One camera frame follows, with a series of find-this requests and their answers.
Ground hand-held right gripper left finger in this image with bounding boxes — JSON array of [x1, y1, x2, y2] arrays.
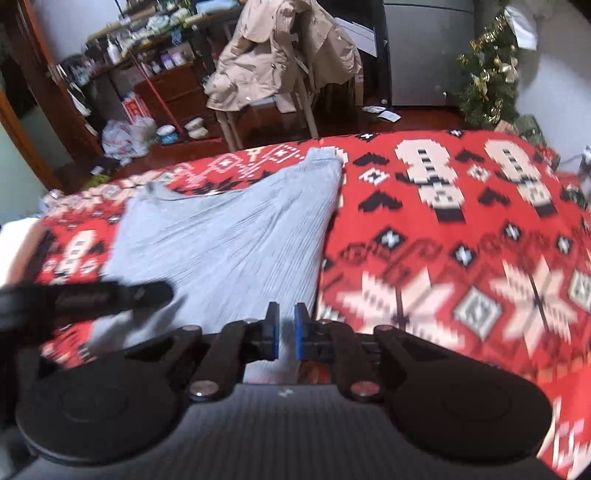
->
[[124, 302, 281, 402]]

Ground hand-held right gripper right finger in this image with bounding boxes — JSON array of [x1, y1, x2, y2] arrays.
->
[[294, 302, 444, 402]]

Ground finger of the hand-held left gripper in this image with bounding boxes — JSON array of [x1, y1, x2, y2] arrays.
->
[[52, 280, 175, 320]]

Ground grey t-shirt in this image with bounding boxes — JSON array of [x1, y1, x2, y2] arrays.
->
[[88, 146, 348, 361]]

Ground folded white cloth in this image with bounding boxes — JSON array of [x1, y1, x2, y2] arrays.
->
[[0, 217, 48, 288]]

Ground red patterned blanket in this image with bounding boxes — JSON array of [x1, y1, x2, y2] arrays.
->
[[34, 129, 591, 480]]

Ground white plastic bag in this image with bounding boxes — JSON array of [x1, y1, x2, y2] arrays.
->
[[100, 117, 158, 161]]

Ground white bowl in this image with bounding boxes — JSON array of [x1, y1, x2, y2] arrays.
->
[[184, 117, 209, 140]]

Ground red box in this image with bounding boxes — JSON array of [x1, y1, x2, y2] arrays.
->
[[120, 92, 153, 126]]

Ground red broom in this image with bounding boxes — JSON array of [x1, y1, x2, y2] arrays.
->
[[126, 47, 186, 136]]

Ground wooden dresser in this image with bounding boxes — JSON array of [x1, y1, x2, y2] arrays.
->
[[91, 59, 219, 140]]

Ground glass panel wooden door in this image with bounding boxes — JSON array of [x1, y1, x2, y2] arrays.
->
[[0, 0, 103, 191]]

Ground white chair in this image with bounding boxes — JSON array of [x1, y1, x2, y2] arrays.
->
[[213, 21, 366, 151]]

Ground scattered paper scraps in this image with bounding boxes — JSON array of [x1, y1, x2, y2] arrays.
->
[[362, 104, 402, 124]]

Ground beige jacket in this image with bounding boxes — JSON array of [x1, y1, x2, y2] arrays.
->
[[204, 0, 364, 114]]

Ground cluttered metal shelf rack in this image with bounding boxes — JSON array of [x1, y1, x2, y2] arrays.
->
[[84, 0, 242, 52]]

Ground white desk paper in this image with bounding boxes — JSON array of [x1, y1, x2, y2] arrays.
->
[[334, 17, 376, 59]]

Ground silver refrigerator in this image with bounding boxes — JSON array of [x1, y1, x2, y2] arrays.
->
[[380, 0, 479, 110]]

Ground small Christmas tree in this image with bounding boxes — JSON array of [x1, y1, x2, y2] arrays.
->
[[454, 4, 523, 131]]

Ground white paper sheet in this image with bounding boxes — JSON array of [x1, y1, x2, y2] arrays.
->
[[503, 4, 539, 51]]

